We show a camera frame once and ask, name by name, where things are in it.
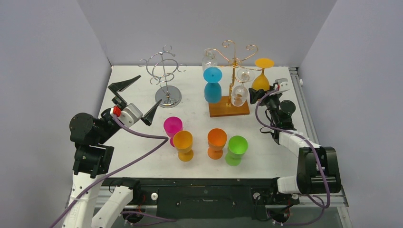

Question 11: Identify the yellow wine glass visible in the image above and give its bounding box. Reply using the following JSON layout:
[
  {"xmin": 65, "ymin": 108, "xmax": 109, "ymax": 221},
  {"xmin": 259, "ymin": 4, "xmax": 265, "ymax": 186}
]
[
  {"xmin": 251, "ymin": 58, "xmax": 274, "ymax": 91},
  {"xmin": 173, "ymin": 130, "xmax": 193, "ymax": 162}
]

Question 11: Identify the clear small wine glass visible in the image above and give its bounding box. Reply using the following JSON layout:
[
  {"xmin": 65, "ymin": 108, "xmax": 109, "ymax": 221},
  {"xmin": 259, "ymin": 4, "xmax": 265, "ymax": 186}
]
[{"xmin": 231, "ymin": 67, "xmax": 255, "ymax": 107}]

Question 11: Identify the gold wire glass rack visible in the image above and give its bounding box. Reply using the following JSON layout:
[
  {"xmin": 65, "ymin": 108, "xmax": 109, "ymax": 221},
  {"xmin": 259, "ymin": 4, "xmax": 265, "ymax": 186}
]
[{"xmin": 202, "ymin": 40, "xmax": 259, "ymax": 118}]

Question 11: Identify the blue plastic wine glass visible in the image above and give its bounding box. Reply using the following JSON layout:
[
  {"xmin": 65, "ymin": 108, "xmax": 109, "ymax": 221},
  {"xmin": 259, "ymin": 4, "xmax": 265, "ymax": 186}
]
[{"xmin": 203, "ymin": 67, "xmax": 222, "ymax": 104}]

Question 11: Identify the green plastic wine glass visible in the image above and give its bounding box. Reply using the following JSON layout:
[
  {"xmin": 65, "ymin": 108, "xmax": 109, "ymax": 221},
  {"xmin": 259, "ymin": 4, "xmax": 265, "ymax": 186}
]
[{"xmin": 225, "ymin": 135, "xmax": 249, "ymax": 166}]

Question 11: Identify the clear patterned wine glass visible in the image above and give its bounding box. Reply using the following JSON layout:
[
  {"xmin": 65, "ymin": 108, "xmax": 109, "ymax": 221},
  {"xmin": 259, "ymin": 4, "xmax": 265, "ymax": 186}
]
[{"xmin": 201, "ymin": 48, "xmax": 218, "ymax": 71}]

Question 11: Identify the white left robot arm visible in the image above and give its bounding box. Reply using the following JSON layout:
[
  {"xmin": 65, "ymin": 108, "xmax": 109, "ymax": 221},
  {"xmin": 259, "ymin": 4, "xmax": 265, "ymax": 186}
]
[{"xmin": 51, "ymin": 76, "xmax": 160, "ymax": 228}]

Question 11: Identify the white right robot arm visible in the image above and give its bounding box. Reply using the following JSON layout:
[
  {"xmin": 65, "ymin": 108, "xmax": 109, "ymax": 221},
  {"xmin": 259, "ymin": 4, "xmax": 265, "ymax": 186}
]
[{"xmin": 249, "ymin": 88, "xmax": 342, "ymax": 203}]

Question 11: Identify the pink plastic wine glass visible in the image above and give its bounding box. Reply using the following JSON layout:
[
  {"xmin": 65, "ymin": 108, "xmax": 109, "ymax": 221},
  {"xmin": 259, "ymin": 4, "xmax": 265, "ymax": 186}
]
[{"xmin": 163, "ymin": 116, "xmax": 183, "ymax": 147}]

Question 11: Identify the orange plastic wine glass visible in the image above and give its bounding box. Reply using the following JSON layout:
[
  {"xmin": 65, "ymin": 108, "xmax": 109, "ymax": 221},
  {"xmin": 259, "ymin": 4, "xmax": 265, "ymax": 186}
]
[{"xmin": 207, "ymin": 128, "xmax": 227, "ymax": 160}]

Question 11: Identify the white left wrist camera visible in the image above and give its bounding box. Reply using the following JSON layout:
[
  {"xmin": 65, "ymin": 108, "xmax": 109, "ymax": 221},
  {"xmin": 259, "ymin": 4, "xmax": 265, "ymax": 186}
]
[{"xmin": 110, "ymin": 103, "xmax": 143, "ymax": 127}]

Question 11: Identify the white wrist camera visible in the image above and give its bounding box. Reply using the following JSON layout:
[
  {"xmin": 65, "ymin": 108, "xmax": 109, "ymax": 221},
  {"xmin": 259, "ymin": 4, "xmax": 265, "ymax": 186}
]
[
  {"xmin": 110, "ymin": 103, "xmax": 143, "ymax": 127},
  {"xmin": 273, "ymin": 78, "xmax": 291, "ymax": 95}
]

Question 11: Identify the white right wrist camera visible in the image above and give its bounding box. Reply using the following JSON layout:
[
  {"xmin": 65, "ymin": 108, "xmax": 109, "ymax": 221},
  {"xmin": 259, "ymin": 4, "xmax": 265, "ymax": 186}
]
[{"xmin": 273, "ymin": 78, "xmax": 291, "ymax": 95}]

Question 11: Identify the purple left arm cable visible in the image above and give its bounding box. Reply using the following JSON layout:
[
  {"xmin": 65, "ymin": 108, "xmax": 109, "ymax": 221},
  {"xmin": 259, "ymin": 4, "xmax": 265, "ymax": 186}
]
[{"xmin": 48, "ymin": 114, "xmax": 170, "ymax": 228}]

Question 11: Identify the silver wire glass rack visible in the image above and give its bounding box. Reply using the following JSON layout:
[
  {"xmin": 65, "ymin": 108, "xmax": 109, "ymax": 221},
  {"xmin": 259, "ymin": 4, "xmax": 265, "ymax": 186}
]
[{"xmin": 139, "ymin": 45, "xmax": 186, "ymax": 108}]

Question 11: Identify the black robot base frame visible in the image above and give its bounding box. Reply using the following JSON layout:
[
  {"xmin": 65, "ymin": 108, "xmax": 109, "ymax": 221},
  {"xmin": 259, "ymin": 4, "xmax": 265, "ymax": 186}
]
[{"xmin": 97, "ymin": 178, "xmax": 302, "ymax": 225}]

